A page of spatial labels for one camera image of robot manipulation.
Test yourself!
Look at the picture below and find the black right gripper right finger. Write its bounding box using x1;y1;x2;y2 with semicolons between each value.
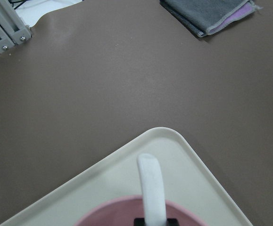
166;218;178;226

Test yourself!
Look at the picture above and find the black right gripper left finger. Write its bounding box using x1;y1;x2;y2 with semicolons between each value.
133;218;146;226

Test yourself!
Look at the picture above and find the small pink bowl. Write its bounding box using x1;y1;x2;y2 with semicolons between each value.
75;195;206;226

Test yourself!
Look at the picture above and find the white ceramic spoon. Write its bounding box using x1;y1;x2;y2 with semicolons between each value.
137;153;167;226

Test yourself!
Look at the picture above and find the cream rabbit tray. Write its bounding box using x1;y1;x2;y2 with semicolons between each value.
4;127;251;226

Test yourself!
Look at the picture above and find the grey folded cloth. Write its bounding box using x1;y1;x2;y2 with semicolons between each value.
159;0;262;38

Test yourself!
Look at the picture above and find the aluminium frame post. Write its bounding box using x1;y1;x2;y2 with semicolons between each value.
0;0;32;54

